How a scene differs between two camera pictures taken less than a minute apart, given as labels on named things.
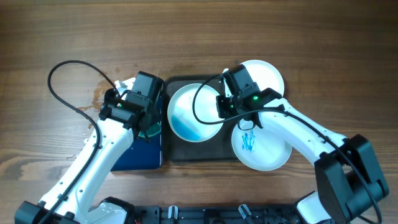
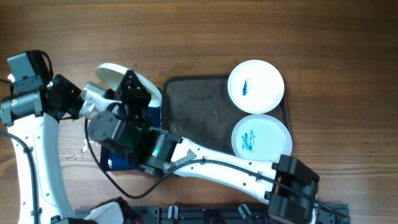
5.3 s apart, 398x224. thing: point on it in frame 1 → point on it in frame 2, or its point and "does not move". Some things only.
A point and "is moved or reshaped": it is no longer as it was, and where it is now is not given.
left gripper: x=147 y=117 → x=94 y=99
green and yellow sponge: x=153 y=130 is moved or reshaped
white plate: x=181 y=117 → x=110 y=74
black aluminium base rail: x=264 y=214 does not move
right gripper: x=224 y=111 → x=141 y=95
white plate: x=259 y=149 does not move
